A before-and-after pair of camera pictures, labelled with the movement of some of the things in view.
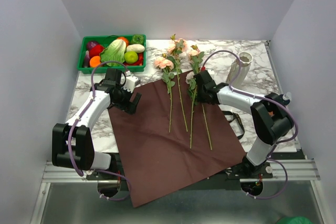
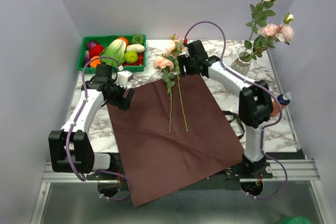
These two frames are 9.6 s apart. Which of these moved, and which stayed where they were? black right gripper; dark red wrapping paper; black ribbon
Moved: black right gripper
Stayed: black ribbon; dark red wrapping paper
